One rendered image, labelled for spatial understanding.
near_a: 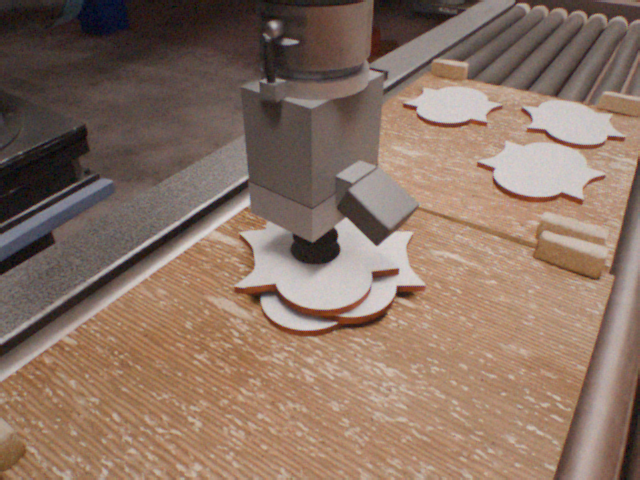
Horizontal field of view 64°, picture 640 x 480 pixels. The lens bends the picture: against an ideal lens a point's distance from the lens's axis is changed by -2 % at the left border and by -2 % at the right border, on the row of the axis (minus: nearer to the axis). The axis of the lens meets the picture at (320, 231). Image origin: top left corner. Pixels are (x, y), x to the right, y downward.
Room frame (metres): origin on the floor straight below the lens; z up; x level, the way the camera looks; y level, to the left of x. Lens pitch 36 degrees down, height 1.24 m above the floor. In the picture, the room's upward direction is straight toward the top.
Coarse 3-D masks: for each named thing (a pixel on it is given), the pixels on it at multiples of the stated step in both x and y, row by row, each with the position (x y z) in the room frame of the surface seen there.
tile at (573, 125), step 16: (528, 112) 0.71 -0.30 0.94; (544, 112) 0.70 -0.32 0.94; (560, 112) 0.70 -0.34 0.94; (576, 112) 0.70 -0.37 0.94; (592, 112) 0.70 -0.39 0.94; (528, 128) 0.65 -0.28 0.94; (544, 128) 0.65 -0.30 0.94; (560, 128) 0.65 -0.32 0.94; (576, 128) 0.65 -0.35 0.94; (592, 128) 0.65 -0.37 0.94; (608, 128) 0.65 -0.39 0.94; (560, 144) 0.61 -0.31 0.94; (576, 144) 0.60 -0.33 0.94; (592, 144) 0.60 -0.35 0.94
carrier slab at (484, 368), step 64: (192, 256) 0.38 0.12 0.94; (448, 256) 0.38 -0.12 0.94; (512, 256) 0.38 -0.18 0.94; (128, 320) 0.30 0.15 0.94; (192, 320) 0.30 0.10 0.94; (256, 320) 0.30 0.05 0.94; (384, 320) 0.30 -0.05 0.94; (448, 320) 0.30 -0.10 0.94; (512, 320) 0.30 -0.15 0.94; (576, 320) 0.30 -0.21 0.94; (0, 384) 0.23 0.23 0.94; (64, 384) 0.23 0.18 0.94; (128, 384) 0.23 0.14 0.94; (192, 384) 0.24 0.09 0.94; (256, 384) 0.24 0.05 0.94; (320, 384) 0.24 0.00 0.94; (384, 384) 0.24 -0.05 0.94; (448, 384) 0.24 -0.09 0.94; (512, 384) 0.23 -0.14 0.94; (576, 384) 0.23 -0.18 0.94; (64, 448) 0.18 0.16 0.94; (128, 448) 0.19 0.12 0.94; (192, 448) 0.19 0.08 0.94; (256, 448) 0.19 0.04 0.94; (320, 448) 0.19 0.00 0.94; (384, 448) 0.19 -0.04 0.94; (448, 448) 0.19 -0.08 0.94; (512, 448) 0.18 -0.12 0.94
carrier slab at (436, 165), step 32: (416, 96) 0.78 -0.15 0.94; (512, 96) 0.78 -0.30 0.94; (544, 96) 0.78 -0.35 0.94; (384, 128) 0.66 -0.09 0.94; (416, 128) 0.66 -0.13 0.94; (448, 128) 0.66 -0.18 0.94; (480, 128) 0.66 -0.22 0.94; (512, 128) 0.66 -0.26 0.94; (384, 160) 0.57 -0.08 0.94; (416, 160) 0.57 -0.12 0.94; (448, 160) 0.57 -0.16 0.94; (480, 160) 0.57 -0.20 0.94; (608, 160) 0.57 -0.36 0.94; (416, 192) 0.49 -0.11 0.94; (448, 192) 0.49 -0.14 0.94; (480, 192) 0.49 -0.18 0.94; (608, 192) 0.50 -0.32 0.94; (480, 224) 0.43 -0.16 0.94; (512, 224) 0.43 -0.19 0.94; (608, 224) 0.43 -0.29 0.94; (608, 256) 0.38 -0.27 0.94
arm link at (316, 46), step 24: (264, 0) 0.37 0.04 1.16; (264, 24) 0.34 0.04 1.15; (288, 24) 0.33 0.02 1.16; (312, 24) 0.32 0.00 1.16; (336, 24) 0.32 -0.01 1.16; (360, 24) 0.33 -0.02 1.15; (264, 48) 0.34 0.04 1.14; (288, 48) 0.32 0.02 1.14; (312, 48) 0.32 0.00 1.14; (336, 48) 0.32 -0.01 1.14; (360, 48) 0.33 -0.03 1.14; (288, 72) 0.33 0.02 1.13; (312, 72) 0.33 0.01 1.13; (336, 72) 0.33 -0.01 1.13
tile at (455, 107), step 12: (432, 96) 0.76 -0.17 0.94; (444, 96) 0.76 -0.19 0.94; (456, 96) 0.76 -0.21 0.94; (468, 96) 0.76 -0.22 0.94; (480, 96) 0.76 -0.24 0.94; (408, 108) 0.73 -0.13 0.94; (420, 108) 0.71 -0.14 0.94; (432, 108) 0.71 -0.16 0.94; (444, 108) 0.71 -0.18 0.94; (456, 108) 0.71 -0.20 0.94; (468, 108) 0.71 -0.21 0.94; (480, 108) 0.71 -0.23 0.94; (492, 108) 0.72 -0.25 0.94; (432, 120) 0.67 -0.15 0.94; (444, 120) 0.67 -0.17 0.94; (456, 120) 0.67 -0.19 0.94; (468, 120) 0.68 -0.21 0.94; (480, 120) 0.67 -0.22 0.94
